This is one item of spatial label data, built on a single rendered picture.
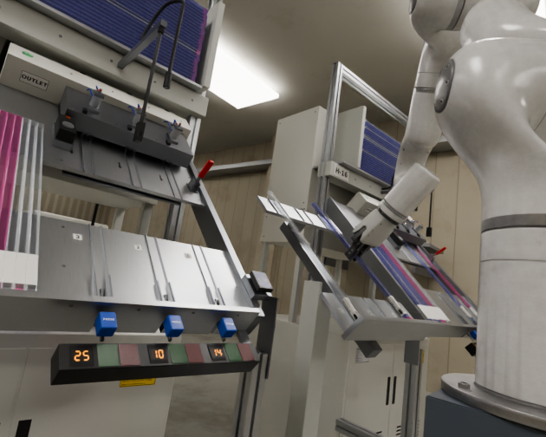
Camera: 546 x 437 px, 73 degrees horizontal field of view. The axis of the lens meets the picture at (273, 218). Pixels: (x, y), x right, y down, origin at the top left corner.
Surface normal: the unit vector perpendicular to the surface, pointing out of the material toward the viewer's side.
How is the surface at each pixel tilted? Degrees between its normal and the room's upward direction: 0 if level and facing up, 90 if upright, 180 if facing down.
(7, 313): 133
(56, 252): 43
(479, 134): 129
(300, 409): 90
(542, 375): 90
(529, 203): 89
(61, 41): 90
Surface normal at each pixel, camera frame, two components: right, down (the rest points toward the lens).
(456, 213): -0.62, -0.22
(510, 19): -0.50, -0.48
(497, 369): -0.92, -0.19
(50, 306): 0.40, 0.64
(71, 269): 0.55, -0.74
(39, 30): 0.66, -0.04
